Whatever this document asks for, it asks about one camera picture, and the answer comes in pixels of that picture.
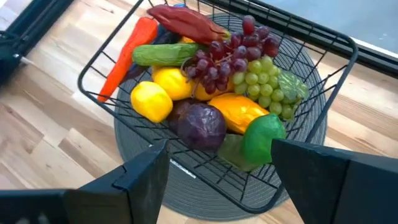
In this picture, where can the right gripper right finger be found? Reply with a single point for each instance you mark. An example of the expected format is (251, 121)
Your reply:
(326, 193)

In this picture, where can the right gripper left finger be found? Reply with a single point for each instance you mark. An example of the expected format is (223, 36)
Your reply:
(130, 199)

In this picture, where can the green lime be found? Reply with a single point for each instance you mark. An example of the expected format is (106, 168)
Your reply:
(262, 138)

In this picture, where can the yellow lemon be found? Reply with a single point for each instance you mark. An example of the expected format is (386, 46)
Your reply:
(172, 82)
(151, 101)

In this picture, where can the dull green round vegetable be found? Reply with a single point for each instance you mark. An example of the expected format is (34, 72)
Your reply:
(231, 152)

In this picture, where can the orange-yellow mango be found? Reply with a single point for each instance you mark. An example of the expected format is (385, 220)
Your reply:
(237, 112)
(186, 40)
(214, 93)

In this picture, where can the green grape bunch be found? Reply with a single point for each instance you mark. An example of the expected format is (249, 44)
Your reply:
(264, 87)

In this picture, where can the orange carrot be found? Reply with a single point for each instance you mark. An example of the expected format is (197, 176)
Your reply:
(124, 59)

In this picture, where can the green cucumber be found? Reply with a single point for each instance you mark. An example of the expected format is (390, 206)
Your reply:
(164, 54)

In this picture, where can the red grape bunch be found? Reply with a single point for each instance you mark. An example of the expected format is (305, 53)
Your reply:
(230, 59)

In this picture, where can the dark blue cloth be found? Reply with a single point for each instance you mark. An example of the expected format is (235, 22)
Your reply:
(168, 35)

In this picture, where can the dark red long vegetable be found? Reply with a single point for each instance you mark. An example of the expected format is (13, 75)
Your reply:
(186, 21)

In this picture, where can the white mat label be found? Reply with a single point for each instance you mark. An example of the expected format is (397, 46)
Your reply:
(183, 169)

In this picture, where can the round grey woven mat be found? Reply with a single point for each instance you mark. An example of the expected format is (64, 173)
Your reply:
(192, 199)

